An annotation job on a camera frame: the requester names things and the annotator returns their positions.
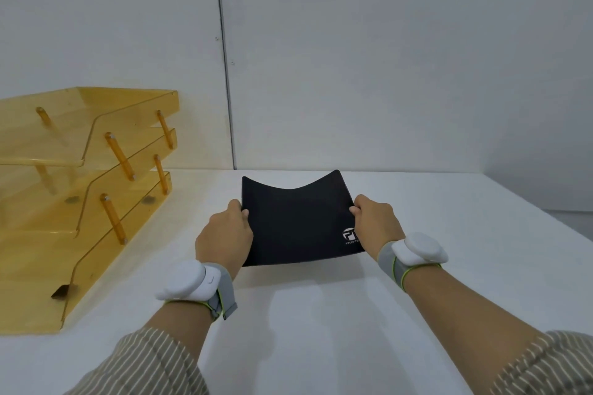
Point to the person's right hand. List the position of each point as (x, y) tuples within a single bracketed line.
[(376, 223)]

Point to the person's left hand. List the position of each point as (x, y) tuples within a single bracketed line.
[(224, 237)]

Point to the person's right thumb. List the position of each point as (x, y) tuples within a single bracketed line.
[(355, 212)]

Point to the person's left thumb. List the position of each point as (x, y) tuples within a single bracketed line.
[(243, 214)]

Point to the black mouse pad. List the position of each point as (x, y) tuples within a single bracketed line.
[(296, 221)]

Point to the person's left forearm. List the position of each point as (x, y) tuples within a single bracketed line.
[(153, 353)]

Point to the person's right forearm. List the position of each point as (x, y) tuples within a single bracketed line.
[(491, 334)]

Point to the amber acrylic three-tier document tray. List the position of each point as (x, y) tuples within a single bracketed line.
[(78, 195)]

